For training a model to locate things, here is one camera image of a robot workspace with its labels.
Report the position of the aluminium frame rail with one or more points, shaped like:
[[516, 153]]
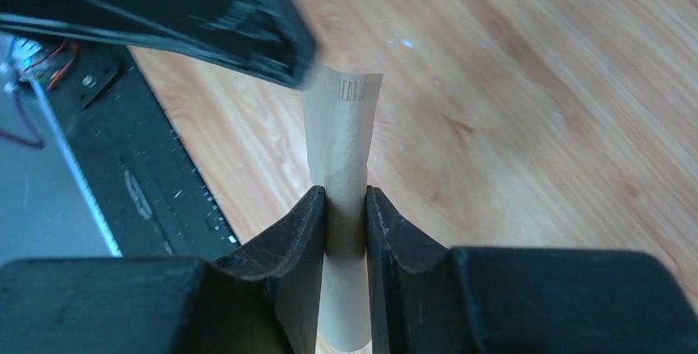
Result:
[[47, 208]]

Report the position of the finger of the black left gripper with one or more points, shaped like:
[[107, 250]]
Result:
[[267, 39]]

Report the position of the brown paper coffee filter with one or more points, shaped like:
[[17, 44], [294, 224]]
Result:
[[339, 116]]

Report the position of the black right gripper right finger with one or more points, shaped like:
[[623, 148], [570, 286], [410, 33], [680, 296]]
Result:
[[428, 298]]

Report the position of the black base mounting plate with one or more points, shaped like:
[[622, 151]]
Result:
[[151, 193]]

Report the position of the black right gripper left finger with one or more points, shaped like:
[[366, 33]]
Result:
[[261, 298]]

